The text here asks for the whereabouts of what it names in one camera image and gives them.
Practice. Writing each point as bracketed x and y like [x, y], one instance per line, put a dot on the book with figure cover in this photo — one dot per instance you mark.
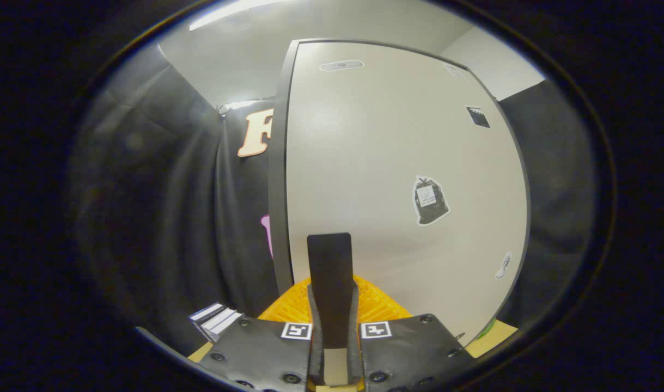
[223, 324]

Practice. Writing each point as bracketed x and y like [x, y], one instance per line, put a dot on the black backdrop cloth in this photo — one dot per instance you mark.
[174, 218]

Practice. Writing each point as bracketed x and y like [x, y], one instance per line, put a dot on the pink and green bag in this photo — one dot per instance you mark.
[488, 329]

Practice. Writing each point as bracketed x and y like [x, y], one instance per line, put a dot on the dark blue book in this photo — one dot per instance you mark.
[206, 313]

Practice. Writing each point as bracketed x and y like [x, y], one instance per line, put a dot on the dark grey shoe cabinet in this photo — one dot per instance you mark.
[277, 190]

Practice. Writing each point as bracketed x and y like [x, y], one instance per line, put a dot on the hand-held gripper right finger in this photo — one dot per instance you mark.
[341, 272]

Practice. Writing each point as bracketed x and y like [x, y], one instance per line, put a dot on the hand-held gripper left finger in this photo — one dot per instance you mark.
[318, 272]

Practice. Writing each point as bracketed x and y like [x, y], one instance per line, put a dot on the small ceiling light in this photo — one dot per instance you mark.
[239, 104]

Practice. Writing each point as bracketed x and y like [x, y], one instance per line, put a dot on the white shoe cabinet door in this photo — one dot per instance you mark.
[364, 163]

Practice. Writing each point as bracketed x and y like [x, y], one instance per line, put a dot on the long ceiling light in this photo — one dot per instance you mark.
[228, 12]

